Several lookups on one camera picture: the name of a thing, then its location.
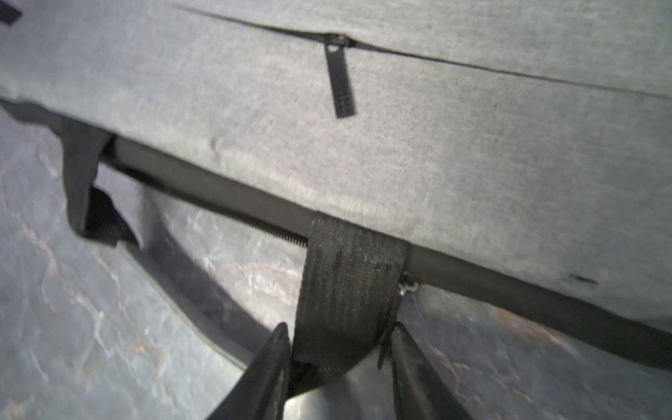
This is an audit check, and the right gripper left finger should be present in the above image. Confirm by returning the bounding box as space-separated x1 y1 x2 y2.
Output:
206 323 291 420

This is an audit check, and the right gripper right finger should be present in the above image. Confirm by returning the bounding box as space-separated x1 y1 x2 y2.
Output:
390 323 472 420

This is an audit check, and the grey laptop bag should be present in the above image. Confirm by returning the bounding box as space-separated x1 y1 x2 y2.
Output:
1 1 671 370

